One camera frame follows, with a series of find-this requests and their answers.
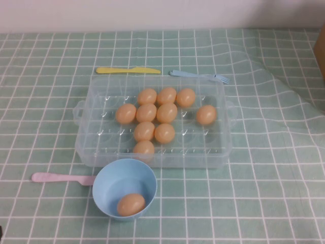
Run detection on tan plastic egg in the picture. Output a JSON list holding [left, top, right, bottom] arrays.
[[154, 123, 176, 144], [133, 140, 155, 161], [136, 103, 157, 123], [156, 87, 177, 105], [115, 103, 137, 125], [196, 104, 217, 126], [137, 88, 158, 106], [116, 193, 146, 217], [133, 121, 156, 142], [176, 88, 197, 107], [156, 102, 178, 124]]

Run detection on clear plastic egg box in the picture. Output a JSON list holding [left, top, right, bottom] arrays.
[[73, 76, 238, 170]]

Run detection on light blue plastic fork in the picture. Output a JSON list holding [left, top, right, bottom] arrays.
[[169, 70, 231, 85]]

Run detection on yellow plastic knife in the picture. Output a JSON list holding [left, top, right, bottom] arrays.
[[95, 67, 162, 75]]

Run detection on light blue plastic bowl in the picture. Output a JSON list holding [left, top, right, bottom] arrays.
[[91, 158, 158, 221]]

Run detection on green white-grid tablecloth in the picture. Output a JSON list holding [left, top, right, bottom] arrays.
[[0, 27, 325, 244]]

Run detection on pink plastic knife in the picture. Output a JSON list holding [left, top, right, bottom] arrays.
[[31, 172, 98, 187]]

